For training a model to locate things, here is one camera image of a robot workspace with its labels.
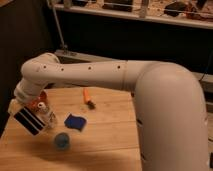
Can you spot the metal rod stand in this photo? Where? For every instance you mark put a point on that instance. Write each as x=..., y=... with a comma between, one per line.
x=63, y=44

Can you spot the small white bottle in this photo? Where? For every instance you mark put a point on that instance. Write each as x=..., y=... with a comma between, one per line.
x=47, y=115

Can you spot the orange ceramic bowl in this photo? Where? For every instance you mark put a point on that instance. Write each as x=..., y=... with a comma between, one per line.
x=41, y=98

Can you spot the black white striped eraser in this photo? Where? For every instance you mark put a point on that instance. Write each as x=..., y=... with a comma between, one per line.
x=29, y=120

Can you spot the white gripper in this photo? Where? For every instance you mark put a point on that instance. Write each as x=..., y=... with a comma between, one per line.
x=25, y=93

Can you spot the blue cloth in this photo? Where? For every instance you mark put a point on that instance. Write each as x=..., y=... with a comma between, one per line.
x=75, y=122

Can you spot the shelf with clutter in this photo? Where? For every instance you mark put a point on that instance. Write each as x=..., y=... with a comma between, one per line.
x=174, y=12

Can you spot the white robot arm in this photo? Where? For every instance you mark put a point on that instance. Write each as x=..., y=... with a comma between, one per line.
x=168, y=100

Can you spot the orange handled brush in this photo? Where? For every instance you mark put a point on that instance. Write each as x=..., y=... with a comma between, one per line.
x=87, y=99

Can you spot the blue ceramic cup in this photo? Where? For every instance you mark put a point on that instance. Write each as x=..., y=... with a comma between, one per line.
x=62, y=141

